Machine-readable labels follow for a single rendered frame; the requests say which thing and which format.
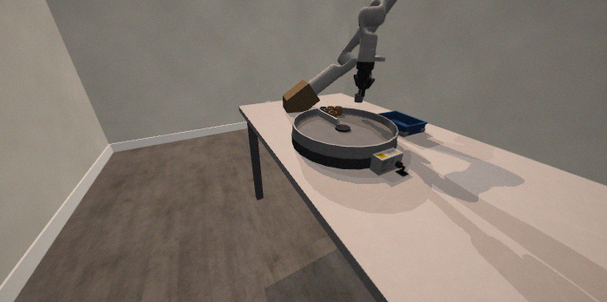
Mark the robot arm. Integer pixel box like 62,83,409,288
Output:
308,0,397,95

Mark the blue square tray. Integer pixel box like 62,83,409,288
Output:
378,111,428,137

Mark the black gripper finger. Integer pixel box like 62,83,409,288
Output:
354,73,361,95
360,74,375,98

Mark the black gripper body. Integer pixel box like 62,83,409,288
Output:
356,62,375,82

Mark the grey round turning table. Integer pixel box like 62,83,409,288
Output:
291,108,408,177

